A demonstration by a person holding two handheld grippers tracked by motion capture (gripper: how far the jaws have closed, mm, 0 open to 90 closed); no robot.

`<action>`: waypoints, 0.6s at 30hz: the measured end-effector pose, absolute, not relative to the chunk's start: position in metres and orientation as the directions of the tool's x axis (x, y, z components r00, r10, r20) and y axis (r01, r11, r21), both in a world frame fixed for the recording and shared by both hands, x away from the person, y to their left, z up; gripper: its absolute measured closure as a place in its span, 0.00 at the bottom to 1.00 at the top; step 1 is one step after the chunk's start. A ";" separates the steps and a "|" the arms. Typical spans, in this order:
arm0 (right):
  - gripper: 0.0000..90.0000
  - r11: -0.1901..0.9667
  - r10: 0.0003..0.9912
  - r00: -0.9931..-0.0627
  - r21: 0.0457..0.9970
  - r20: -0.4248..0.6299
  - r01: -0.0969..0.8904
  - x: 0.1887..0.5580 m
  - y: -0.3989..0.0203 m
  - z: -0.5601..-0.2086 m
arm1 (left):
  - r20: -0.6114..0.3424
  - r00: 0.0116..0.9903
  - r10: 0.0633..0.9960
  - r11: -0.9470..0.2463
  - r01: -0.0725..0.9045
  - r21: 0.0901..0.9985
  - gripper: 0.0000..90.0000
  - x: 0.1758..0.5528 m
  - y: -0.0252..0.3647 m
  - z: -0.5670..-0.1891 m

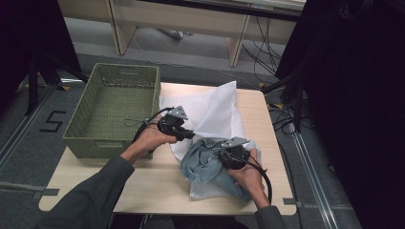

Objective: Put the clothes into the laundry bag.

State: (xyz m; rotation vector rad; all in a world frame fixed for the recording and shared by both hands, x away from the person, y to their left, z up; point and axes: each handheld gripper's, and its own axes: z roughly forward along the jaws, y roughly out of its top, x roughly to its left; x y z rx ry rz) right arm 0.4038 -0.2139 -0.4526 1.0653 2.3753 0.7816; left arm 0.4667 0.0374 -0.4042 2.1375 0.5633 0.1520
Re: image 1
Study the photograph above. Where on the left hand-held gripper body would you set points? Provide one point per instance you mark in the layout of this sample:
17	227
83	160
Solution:
172	123

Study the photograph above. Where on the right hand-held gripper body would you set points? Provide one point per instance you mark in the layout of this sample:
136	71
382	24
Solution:
235	156

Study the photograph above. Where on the blue denim garment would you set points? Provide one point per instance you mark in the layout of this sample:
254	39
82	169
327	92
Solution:
203	165

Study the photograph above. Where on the green woven plastic basket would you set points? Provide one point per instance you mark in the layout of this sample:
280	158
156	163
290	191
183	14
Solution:
121	105

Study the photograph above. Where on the person's left hand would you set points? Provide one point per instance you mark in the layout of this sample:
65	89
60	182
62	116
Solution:
153	136

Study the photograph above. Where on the person's right hand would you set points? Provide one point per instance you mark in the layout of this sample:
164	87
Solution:
250	179

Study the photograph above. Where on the black metal stand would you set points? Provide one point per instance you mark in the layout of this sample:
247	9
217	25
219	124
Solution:
41	73
294	92

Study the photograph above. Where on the white power strip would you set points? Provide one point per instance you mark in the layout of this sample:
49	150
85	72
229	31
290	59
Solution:
172	33

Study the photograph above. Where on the light wooden desk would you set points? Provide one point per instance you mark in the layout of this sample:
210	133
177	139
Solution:
178	20

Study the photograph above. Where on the black curtain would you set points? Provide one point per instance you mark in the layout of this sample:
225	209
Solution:
28	35
356	95

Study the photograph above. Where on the metal floor rail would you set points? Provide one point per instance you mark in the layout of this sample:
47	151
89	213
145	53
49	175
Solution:
19	133
313	178

